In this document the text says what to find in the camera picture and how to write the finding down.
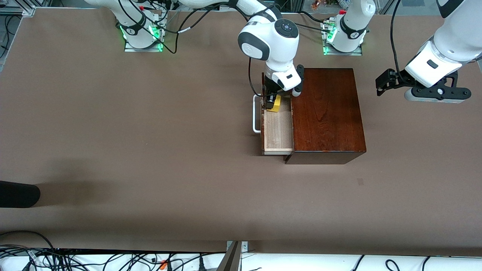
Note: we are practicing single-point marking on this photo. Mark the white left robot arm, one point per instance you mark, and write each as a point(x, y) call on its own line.
point(448, 41)

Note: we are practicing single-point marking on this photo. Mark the silver metal bracket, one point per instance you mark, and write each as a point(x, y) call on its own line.
point(244, 246)

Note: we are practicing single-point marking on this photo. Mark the dark grey mount beam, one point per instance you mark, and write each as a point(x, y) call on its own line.
point(232, 259)

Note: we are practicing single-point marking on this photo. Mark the black ribbed cylinder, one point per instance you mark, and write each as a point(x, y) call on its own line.
point(19, 194)

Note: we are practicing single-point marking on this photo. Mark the dark brown wooden cabinet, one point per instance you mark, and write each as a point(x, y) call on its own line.
point(324, 113)

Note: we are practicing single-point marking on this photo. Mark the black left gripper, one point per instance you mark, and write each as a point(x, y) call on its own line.
point(397, 79)

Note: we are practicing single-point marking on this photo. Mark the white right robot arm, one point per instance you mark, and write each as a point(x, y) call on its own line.
point(278, 49)

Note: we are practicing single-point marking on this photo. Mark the aluminium frame profile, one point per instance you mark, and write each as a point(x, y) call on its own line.
point(19, 11)

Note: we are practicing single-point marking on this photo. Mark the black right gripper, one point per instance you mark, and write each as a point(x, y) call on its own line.
point(270, 89)

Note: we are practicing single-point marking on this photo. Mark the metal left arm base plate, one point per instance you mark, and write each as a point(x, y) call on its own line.
point(357, 52)

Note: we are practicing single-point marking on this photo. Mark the yellow cube block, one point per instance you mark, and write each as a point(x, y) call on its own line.
point(278, 107)

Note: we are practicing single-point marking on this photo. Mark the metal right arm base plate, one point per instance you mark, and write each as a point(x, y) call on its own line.
point(130, 48)

